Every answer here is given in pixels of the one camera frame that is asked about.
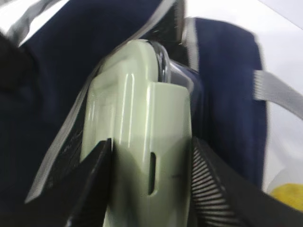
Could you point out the navy blue lunch bag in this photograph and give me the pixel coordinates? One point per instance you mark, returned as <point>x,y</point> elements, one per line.
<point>44,83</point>

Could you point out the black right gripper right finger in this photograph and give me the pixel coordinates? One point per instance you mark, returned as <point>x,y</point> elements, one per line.
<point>222,198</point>

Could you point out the green lidded glass container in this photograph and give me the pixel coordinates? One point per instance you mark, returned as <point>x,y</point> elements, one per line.
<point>144,102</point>

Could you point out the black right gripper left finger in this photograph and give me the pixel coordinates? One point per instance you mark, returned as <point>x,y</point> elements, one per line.
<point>80,198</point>

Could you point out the yellow pear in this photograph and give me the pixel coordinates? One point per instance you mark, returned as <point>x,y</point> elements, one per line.
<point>290,194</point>

